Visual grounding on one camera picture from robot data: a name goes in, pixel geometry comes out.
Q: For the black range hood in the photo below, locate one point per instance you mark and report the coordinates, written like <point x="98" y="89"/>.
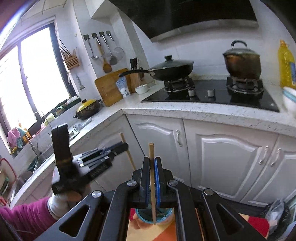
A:
<point x="160" y="20"/>

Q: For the black gas stove top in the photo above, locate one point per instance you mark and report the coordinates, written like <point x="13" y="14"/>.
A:
<point x="233" y="91"/>

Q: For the yellow cooking oil bottle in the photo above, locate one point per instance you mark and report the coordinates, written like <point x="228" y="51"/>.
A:
<point x="286" y="66"/>

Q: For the magenta sleeved forearm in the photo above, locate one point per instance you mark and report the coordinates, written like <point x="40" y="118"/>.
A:
<point x="26" y="221"/>

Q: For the bronze stock pot with lid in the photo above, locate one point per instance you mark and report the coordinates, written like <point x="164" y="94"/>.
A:
<point x="242" y="62"/>

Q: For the white gloved left hand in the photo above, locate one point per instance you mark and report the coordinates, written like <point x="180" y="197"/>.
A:
<point x="59" y="204"/>

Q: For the black trash bag bin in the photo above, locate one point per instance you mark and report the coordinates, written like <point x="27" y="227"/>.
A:
<point x="278" y="217"/>

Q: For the yellow lidded casserole pot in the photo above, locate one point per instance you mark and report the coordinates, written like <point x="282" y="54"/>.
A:
<point x="87" y="109"/>

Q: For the white blue packet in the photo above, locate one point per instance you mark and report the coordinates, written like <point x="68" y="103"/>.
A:
<point x="123" y="87"/>

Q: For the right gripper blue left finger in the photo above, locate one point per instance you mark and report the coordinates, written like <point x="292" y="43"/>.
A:
<point x="144" y="184"/>

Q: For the wooden knife block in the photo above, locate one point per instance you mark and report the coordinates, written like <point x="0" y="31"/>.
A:
<point x="136" y="79"/>

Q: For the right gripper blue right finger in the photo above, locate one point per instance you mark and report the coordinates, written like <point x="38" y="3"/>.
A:
<point x="160" y="182"/>

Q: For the small white bowl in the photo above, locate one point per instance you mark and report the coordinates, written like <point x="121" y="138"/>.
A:
<point x="141" y="89"/>

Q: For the black frying pan with lid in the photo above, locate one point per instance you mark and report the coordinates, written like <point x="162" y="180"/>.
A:
<point x="169" y="70"/>

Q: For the wall wooden chopstick rack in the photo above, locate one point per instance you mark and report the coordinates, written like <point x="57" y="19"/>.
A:
<point x="70" y="58"/>

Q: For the hanging kitchen utensils set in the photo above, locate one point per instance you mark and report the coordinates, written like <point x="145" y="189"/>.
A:
<point x="109" y="57"/>

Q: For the wooden chopstick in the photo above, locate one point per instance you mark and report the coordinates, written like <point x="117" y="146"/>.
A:
<point x="128" y="153"/>
<point x="152" y="185"/>

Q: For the white bowl with ladle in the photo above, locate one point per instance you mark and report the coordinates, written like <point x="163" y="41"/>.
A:
<point x="289" y="100"/>

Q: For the wooden cutting board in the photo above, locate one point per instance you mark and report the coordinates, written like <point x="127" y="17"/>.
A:
<point x="106" y="86"/>

